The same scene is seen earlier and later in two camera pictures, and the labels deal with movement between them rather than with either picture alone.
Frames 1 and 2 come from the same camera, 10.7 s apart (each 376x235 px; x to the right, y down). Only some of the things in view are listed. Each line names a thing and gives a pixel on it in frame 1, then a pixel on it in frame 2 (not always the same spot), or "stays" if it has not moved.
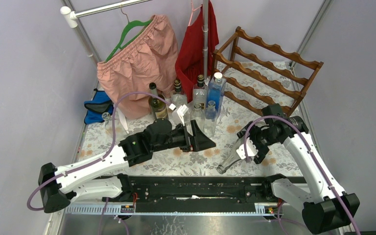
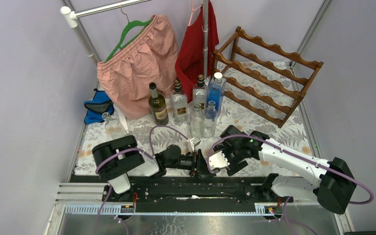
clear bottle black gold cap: [199, 93] stays
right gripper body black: [261, 139] → [234, 156]
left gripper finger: [201, 141] → [202, 169]
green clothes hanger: [145, 24] stays
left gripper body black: [179, 138] → [189, 163]
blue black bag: [101, 104] stays
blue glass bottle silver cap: [216, 87] stays
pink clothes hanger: [193, 10] stays
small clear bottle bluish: [210, 119] stays
